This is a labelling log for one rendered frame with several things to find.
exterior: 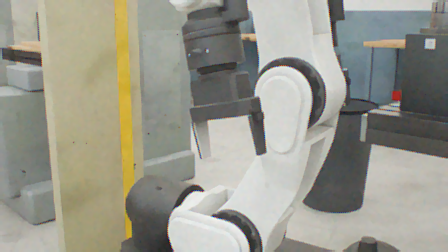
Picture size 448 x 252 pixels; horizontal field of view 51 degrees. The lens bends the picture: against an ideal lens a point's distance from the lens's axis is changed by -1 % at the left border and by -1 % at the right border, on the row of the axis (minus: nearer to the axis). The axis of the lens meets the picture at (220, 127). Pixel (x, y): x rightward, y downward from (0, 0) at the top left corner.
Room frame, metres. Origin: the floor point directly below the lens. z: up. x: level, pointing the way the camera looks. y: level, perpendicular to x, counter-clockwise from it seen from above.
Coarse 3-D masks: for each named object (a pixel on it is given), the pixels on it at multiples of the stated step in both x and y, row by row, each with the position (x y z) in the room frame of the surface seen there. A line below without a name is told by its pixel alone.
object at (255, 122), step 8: (256, 112) 0.67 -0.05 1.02; (248, 120) 0.66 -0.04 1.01; (256, 120) 0.66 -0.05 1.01; (256, 128) 0.66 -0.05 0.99; (256, 136) 0.66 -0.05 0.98; (264, 136) 0.67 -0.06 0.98; (256, 144) 0.66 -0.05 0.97; (264, 144) 0.67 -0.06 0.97; (256, 152) 0.66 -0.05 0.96; (264, 152) 0.66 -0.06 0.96
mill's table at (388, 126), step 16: (368, 112) 1.12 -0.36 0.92; (384, 112) 1.11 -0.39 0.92; (400, 112) 1.11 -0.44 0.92; (368, 128) 1.12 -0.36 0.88; (384, 128) 1.10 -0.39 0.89; (400, 128) 1.07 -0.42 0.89; (416, 128) 1.04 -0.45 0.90; (432, 128) 1.01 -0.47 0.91; (384, 144) 1.08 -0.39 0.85; (400, 144) 1.06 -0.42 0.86; (416, 144) 1.03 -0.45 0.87; (432, 144) 1.01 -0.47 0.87
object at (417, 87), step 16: (432, 32) 1.11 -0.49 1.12; (416, 48) 1.11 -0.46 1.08; (432, 48) 1.09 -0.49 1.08; (416, 64) 1.11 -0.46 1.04; (432, 64) 1.09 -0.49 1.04; (416, 80) 1.11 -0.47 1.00; (432, 80) 1.08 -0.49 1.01; (416, 96) 1.11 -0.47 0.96; (432, 96) 1.08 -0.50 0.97; (416, 112) 1.11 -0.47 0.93; (432, 112) 1.08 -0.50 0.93
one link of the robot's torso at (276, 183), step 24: (288, 72) 0.83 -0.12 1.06; (264, 96) 0.84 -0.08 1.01; (288, 96) 0.81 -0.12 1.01; (264, 120) 0.84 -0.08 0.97; (288, 120) 0.81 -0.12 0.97; (336, 120) 0.95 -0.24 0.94; (288, 144) 0.81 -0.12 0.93; (312, 144) 0.94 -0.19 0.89; (264, 168) 0.87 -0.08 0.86; (288, 168) 0.83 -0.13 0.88; (312, 168) 0.93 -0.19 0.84; (240, 192) 0.92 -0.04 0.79; (264, 192) 0.89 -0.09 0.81; (288, 192) 0.86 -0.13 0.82; (216, 216) 0.93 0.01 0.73; (240, 216) 0.91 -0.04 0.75; (264, 216) 0.89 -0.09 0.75; (288, 216) 0.93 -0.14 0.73; (264, 240) 0.89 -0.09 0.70
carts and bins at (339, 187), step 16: (352, 112) 2.56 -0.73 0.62; (336, 128) 2.57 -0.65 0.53; (352, 128) 2.57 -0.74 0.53; (336, 144) 2.58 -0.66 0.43; (352, 144) 2.58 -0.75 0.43; (368, 144) 2.64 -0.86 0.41; (336, 160) 2.58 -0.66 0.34; (352, 160) 2.59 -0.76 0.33; (368, 160) 2.69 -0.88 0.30; (320, 176) 2.63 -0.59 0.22; (336, 176) 2.59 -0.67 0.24; (352, 176) 2.60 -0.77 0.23; (320, 192) 2.63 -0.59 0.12; (336, 192) 2.59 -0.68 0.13; (352, 192) 2.61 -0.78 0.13; (320, 208) 2.63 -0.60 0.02; (336, 208) 2.60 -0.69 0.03; (352, 208) 2.62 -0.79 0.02
